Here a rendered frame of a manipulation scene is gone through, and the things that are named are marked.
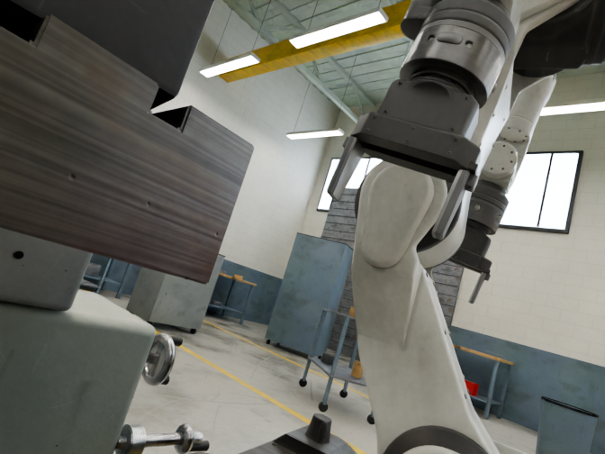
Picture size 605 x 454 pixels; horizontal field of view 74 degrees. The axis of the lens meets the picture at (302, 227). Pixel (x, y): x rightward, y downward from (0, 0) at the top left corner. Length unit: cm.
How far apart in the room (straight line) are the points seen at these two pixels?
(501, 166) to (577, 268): 701
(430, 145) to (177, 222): 24
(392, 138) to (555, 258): 754
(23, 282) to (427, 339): 57
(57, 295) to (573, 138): 845
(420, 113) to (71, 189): 30
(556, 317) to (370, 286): 720
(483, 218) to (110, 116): 71
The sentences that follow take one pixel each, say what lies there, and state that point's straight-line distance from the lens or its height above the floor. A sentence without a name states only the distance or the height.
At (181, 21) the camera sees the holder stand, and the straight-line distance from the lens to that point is 22.
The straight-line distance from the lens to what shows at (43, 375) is 78.
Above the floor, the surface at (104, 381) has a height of 61.
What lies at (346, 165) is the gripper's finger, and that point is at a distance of 40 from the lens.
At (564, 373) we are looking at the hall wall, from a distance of 758.
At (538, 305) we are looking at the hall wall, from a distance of 776.
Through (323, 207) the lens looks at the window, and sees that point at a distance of 1034.
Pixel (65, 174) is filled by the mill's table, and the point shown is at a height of 86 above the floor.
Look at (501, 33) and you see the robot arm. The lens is 44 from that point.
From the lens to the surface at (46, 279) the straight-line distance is 73.
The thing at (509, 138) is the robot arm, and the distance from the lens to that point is 93.
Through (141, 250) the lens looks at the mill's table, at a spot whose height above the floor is 84.
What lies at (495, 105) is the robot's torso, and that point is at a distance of 63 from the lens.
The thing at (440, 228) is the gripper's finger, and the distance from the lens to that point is 37.
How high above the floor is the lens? 84
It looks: 10 degrees up
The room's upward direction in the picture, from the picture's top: 17 degrees clockwise
